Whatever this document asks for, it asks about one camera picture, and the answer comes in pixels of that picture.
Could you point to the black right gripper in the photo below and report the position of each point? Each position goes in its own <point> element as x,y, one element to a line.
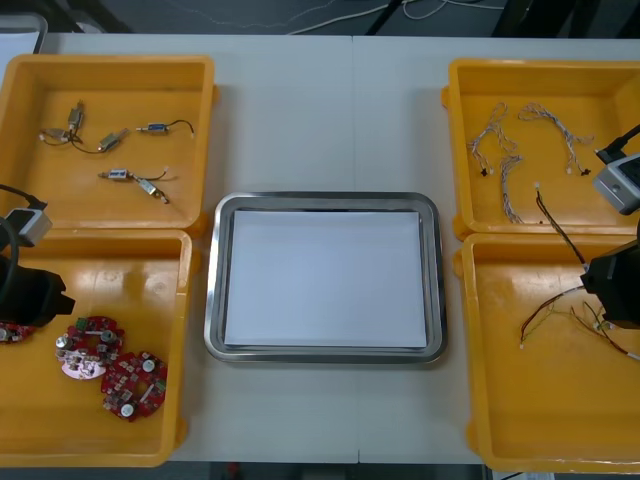
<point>620,290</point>

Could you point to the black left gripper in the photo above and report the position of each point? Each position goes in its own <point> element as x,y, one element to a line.
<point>30,295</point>

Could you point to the round red circuit board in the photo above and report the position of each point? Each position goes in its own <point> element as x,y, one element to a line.
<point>12,334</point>
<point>92,340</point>
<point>135,385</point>

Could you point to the solenoid with white-blue label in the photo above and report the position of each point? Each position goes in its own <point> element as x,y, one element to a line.
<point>118,173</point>

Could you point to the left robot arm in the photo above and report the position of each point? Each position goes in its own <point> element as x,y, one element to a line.
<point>30,227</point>

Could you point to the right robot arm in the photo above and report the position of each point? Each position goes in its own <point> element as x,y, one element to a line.
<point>620,187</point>

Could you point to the yellow-orange plastic bin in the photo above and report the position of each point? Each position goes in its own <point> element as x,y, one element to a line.
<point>100,280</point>
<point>550,400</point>
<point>480,210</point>
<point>55,170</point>

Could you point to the group of metal solenoids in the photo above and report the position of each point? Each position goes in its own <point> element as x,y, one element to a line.
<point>152,128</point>

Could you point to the steel tray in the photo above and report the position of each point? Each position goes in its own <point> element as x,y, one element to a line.
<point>320,356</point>

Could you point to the white paper sheet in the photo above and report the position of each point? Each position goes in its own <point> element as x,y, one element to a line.
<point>325,275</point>

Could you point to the white box with grey rim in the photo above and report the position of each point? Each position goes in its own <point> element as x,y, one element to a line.
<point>20,37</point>

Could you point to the black stand base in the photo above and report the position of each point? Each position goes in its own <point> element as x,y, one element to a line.
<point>515,15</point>

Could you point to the black stand pole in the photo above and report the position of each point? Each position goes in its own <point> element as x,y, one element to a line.
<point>385,17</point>

